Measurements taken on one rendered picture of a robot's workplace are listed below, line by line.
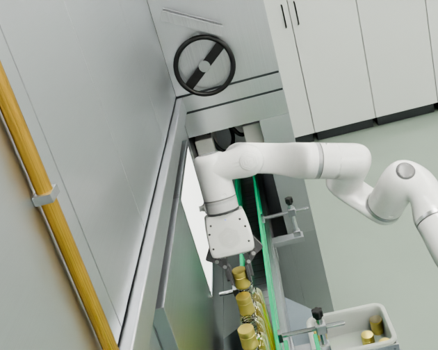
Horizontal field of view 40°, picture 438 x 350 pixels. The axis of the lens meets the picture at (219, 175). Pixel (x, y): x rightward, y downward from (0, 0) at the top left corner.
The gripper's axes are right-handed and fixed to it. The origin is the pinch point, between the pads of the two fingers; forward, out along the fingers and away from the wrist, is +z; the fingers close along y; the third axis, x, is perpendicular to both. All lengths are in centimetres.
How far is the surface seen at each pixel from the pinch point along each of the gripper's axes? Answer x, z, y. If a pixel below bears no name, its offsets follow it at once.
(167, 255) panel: -11.6, -11.0, -12.6
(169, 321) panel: -27.9, -2.7, -12.2
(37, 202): -65, -34, -15
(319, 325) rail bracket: 8.2, 20.1, 15.0
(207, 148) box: 98, -22, -9
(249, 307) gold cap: -5.9, 6.5, 0.6
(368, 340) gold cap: 21.8, 33.3, 27.1
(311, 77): 365, -35, 63
